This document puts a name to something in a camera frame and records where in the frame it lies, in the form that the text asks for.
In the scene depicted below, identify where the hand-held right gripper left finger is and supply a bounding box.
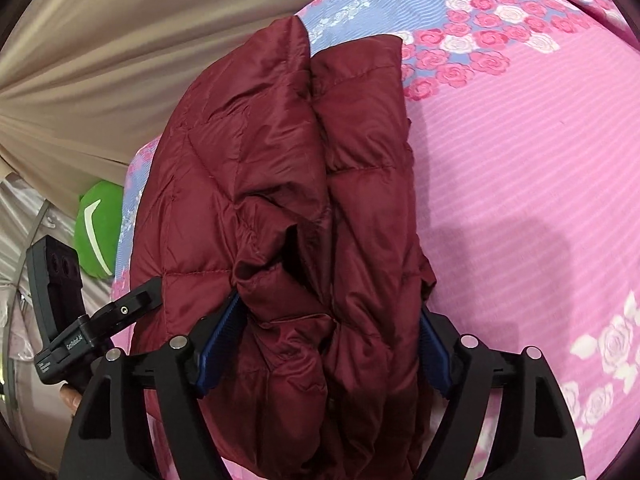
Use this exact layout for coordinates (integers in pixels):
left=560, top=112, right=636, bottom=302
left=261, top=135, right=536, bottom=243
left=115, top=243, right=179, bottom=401
left=60, top=289, right=247, bottom=480

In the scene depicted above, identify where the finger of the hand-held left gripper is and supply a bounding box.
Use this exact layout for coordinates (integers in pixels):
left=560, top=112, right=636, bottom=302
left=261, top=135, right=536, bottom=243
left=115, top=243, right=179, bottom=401
left=92, top=276, right=165, bottom=350

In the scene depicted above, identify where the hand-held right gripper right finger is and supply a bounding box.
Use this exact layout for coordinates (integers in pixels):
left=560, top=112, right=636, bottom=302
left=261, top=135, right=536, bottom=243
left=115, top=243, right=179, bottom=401
left=419, top=306, right=587, bottom=480

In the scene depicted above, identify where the maroon quilted puffer jacket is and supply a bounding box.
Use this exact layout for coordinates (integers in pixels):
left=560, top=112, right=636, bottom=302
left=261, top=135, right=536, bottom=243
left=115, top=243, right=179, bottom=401
left=127, top=14, right=438, bottom=480

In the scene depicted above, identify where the person's left hand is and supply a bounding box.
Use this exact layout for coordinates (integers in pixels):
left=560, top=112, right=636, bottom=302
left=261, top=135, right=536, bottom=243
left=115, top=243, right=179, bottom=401
left=58, top=383, right=84, bottom=418

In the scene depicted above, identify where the grey patterned net cloth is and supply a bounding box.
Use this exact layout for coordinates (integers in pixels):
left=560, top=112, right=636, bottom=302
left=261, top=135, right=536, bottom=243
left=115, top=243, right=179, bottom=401
left=0, top=169, right=91, bottom=461

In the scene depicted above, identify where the pink blue floral bed sheet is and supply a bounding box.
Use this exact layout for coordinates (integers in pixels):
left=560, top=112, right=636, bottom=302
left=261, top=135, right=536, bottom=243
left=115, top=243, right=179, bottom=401
left=109, top=0, right=640, bottom=480

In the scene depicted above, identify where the beige curtain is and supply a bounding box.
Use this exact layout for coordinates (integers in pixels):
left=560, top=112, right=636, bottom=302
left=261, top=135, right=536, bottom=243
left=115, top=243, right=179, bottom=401
left=0, top=0, right=391, bottom=206

